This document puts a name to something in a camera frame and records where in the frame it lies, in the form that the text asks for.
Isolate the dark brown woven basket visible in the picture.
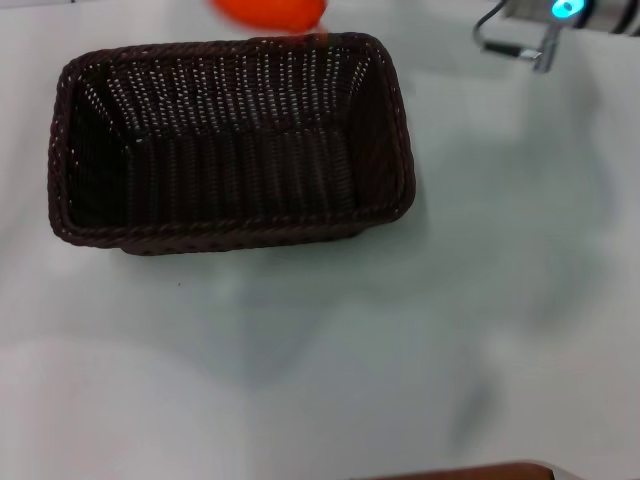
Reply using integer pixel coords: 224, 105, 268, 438
47, 31, 417, 257

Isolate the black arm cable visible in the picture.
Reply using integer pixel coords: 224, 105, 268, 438
472, 1, 544, 62

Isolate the brown rounded panel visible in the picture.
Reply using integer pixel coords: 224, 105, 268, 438
349, 459, 556, 480

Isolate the orange plastic pear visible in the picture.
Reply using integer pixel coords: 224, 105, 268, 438
208, 0, 332, 47

